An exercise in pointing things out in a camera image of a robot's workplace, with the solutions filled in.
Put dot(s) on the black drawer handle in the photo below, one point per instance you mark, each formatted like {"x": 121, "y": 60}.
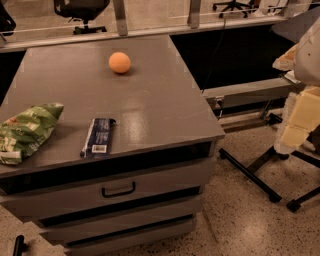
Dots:
{"x": 112, "y": 193}

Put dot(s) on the grey metal rail frame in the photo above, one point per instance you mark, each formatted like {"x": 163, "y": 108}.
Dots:
{"x": 248, "y": 105}

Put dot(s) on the black cylinder bottom left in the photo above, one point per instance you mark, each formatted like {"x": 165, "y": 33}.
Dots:
{"x": 19, "y": 246}

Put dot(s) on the black office chair left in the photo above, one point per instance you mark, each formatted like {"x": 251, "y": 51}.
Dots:
{"x": 84, "y": 10}

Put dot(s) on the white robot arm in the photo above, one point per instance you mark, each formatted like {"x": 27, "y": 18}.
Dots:
{"x": 301, "y": 113}

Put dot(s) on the orange fruit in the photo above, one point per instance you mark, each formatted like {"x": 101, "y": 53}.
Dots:
{"x": 119, "y": 62}

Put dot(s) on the dark blue snack packet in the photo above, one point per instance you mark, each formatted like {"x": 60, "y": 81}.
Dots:
{"x": 98, "y": 138}

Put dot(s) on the grey drawer cabinet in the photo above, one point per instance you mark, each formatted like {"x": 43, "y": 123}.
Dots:
{"x": 130, "y": 155}

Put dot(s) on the green snack bag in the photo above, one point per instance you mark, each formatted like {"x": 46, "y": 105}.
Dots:
{"x": 23, "y": 134}

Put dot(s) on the black office chair base right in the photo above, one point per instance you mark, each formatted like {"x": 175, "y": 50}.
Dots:
{"x": 235, "y": 5}

